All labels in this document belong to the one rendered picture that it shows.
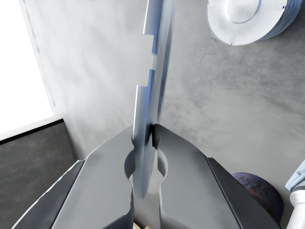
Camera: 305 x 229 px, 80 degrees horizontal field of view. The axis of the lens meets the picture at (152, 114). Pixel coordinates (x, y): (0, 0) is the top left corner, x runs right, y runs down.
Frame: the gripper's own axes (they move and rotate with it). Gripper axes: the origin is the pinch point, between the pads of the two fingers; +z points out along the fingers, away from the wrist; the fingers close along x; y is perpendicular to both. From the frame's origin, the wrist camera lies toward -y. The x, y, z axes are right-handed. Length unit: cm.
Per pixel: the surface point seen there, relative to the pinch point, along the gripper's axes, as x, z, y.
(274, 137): 74, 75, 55
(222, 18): 32, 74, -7
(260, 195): 66, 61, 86
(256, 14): 41, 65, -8
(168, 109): 18, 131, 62
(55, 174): -200, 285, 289
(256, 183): 68, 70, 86
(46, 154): -203, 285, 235
